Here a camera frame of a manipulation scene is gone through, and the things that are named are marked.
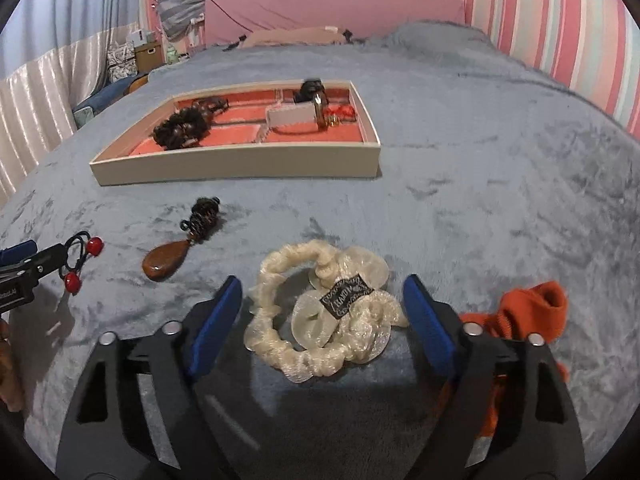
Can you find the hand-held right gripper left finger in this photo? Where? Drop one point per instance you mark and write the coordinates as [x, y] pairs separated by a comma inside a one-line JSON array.
[[215, 325]]

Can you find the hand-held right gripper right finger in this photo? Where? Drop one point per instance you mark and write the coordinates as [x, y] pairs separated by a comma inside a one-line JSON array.
[[430, 325]]

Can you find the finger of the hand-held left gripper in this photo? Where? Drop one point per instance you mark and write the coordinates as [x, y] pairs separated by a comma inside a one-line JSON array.
[[17, 251], [45, 260]]

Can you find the cream scrunchie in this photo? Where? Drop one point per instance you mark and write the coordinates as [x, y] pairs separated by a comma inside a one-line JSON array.
[[310, 317]]

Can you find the red-lined jewelry tray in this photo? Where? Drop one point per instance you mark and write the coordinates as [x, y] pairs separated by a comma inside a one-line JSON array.
[[240, 165]]

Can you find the black and red claw clip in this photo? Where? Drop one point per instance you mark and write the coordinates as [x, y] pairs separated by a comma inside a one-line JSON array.
[[307, 91]]

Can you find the person's left hand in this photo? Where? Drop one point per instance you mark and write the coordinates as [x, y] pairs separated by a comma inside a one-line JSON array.
[[9, 375]]

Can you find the orange scrunchie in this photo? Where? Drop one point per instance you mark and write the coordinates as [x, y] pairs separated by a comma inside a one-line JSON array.
[[535, 305]]

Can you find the white satin curtain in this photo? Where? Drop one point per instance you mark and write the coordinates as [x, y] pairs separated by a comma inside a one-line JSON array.
[[45, 95]]

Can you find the blue folded cloth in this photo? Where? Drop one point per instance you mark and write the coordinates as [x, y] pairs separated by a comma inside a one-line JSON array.
[[100, 100]]

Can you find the orange chair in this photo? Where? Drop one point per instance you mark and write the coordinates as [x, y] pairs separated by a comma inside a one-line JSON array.
[[137, 84]]

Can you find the patterned fabric bag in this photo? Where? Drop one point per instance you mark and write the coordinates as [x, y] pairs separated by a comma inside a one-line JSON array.
[[120, 60]]

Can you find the cardboard storage box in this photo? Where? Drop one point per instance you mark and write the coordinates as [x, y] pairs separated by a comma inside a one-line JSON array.
[[148, 57]]

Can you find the blue curtain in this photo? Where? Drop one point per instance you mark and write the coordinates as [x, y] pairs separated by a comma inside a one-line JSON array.
[[75, 0]]

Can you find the pink pillow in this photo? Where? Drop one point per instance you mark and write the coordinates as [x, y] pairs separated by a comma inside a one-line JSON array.
[[325, 5]]

